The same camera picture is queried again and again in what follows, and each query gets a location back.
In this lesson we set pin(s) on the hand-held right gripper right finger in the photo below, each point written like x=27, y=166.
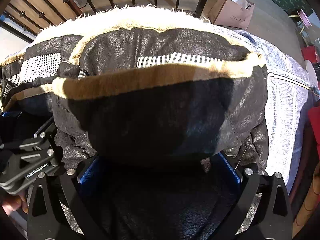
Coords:
x=231, y=167

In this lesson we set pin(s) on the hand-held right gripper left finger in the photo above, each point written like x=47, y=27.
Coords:
x=86, y=173

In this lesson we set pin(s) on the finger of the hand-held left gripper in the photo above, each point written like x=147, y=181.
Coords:
x=43, y=128
x=12, y=115

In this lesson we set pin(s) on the black quilted jacket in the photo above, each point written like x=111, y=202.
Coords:
x=150, y=120

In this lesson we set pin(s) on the person's left hand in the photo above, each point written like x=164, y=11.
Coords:
x=12, y=203

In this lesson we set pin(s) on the blue plaid blanket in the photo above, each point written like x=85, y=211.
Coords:
x=282, y=105

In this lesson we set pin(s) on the red padded cloth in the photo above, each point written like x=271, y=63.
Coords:
x=315, y=122

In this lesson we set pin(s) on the wooden board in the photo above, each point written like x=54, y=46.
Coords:
x=50, y=7

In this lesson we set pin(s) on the brown paper shopping bag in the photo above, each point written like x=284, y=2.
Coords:
x=230, y=12

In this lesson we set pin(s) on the pink stool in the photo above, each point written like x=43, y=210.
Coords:
x=305, y=17

